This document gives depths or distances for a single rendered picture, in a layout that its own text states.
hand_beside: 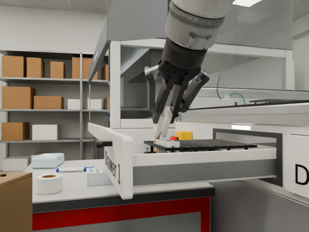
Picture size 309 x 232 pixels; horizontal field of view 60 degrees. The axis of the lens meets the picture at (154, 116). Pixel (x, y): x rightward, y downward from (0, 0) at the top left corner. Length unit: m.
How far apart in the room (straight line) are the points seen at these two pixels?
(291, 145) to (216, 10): 0.30
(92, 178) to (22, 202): 0.39
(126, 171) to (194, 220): 0.41
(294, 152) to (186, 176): 0.21
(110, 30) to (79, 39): 3.52
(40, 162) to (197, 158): 0.76
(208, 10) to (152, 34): 1.12
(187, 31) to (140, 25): 1.10
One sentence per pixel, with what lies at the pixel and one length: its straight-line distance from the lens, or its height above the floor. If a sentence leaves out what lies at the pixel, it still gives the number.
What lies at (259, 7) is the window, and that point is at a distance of 0.76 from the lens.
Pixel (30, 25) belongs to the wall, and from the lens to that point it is 5.17.
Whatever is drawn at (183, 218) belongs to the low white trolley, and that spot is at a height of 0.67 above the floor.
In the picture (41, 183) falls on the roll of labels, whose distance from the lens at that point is 0.79.
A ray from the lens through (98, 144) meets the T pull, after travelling 0.57.
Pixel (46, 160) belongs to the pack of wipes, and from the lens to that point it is 1.15.
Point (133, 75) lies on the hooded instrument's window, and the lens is 1.48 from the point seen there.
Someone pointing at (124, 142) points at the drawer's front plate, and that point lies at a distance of 0.47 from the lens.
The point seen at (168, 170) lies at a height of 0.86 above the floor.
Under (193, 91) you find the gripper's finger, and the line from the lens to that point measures 0.55.
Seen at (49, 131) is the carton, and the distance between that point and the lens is 4.40.
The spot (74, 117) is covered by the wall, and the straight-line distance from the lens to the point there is 4.82.
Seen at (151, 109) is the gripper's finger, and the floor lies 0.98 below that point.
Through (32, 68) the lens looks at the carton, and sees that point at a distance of 4.48.
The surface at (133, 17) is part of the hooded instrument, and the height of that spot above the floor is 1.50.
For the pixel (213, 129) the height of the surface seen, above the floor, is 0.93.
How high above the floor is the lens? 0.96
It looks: level
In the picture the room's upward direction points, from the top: straight up
